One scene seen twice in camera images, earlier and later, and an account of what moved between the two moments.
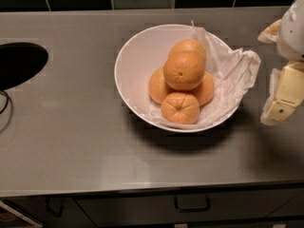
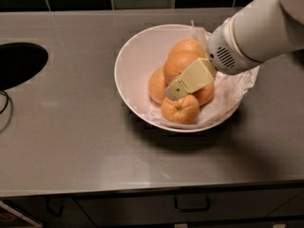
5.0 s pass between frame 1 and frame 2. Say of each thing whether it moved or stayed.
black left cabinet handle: stayed
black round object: stayed
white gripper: moved
